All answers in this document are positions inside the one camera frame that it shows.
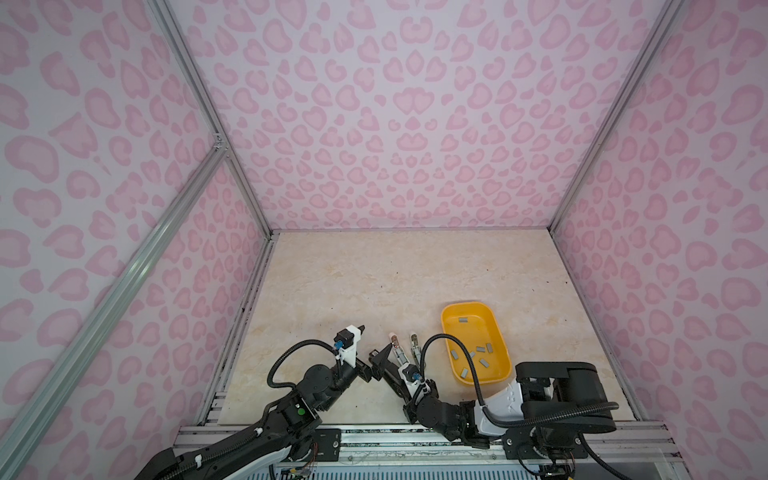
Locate pink mini stapler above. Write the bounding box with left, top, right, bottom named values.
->
left=389, top=333, right=409, bottom=367

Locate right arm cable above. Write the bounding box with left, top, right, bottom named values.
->
left=419, top=333, right=631, bottom=480

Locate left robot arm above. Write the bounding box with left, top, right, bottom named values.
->
left=136, top=357, right=382, bottom=479

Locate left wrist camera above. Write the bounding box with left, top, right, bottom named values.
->
left=334, top=325, right=365, bottom=368

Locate yellow plastic tray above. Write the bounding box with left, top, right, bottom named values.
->
left=441, top=301, right=512, bottom=385

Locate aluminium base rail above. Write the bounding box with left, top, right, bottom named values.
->
left=160, top=422, right=691, bottom=480

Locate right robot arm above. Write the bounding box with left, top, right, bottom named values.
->
left=401, top=362, right=619, bottom=462

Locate diagonal aluminium frame bar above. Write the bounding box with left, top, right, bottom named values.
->
left=1, top=145, right=227, bottom=479

